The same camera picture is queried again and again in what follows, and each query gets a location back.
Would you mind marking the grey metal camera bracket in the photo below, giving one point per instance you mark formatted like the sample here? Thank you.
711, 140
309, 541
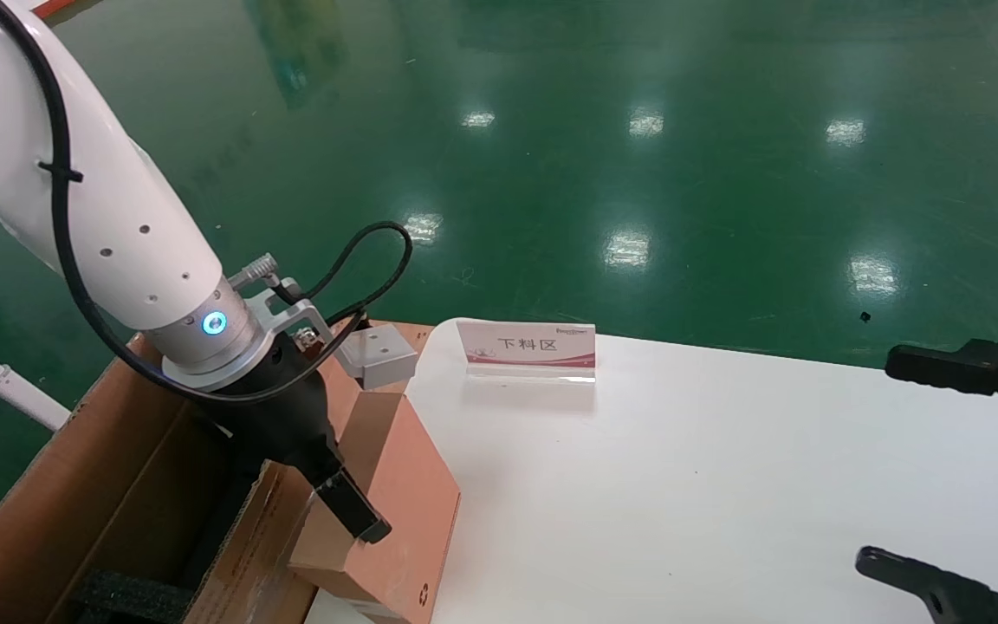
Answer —
291, 316

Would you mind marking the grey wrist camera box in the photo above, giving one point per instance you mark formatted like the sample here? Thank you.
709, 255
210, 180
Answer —
382, 355

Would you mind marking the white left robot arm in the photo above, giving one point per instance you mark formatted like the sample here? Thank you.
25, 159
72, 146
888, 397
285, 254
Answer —
118, 191

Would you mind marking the clear acrylic sign, pink stripe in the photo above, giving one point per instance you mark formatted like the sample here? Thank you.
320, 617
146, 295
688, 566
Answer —
542, 347

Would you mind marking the black foam insert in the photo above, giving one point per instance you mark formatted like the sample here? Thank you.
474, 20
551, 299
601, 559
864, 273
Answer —
131, 598

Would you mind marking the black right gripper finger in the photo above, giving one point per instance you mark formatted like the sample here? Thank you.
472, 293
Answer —
949, 594
949, 368

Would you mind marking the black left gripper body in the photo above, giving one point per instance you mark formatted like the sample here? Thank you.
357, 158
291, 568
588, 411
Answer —
282, 416

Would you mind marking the small cardboard box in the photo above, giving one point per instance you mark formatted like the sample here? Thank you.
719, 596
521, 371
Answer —
404, 520

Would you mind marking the white board with red edge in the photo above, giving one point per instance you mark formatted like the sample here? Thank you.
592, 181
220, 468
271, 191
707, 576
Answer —
55, 7

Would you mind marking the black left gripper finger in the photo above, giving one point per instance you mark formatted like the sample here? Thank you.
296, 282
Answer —
356, 511

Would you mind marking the large cardboard box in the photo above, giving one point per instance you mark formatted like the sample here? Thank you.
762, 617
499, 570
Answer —
100, 485

